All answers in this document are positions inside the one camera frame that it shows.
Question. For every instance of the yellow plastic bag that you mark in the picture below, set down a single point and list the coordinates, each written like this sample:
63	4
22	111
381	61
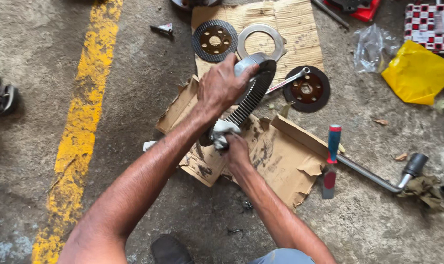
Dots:
416	73

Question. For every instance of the person's right fingers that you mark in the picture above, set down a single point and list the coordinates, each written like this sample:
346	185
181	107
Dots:
230	141

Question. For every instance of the round metal part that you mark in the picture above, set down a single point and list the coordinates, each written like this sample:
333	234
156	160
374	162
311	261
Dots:
194	3

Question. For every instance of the person's blue trouser leg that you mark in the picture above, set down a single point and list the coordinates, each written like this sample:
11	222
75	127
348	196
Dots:
282	256

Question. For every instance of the red and white checkered box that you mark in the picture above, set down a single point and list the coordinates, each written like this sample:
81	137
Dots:
427	27

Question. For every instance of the olive greasy cloth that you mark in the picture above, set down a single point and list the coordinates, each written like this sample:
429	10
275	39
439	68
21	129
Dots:
423	190

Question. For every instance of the person's right hand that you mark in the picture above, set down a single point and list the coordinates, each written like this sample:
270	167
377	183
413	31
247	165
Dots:
236	150

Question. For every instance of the small white paper scrap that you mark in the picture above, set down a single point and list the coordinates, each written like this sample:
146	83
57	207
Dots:
148	145

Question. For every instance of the clear plastic bag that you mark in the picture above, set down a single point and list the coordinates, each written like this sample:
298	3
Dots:
372	47

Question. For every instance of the long steel rod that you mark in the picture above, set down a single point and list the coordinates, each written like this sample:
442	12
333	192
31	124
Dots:
330	14

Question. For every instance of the person's left hand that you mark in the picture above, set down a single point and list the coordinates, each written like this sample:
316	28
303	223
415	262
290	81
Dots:
218	88

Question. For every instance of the flat cardboard sheet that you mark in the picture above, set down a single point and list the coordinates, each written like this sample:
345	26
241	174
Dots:
280	33

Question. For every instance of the dark brown friction disc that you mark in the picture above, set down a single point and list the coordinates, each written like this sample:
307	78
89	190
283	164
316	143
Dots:
307	89

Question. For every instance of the white rag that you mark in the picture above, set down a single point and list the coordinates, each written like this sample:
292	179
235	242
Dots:
222	132

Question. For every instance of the blue and red chisel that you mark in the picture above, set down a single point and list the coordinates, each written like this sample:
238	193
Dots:
332	154

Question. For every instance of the torn flat cardboard box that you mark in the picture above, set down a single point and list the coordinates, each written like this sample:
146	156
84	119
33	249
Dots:
277	150

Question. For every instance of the person's dark shoe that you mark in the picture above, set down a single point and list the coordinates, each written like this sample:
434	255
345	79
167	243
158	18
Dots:
169	251

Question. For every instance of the grey-rimmed friction disc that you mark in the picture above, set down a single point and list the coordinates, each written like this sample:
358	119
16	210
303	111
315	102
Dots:
214	40

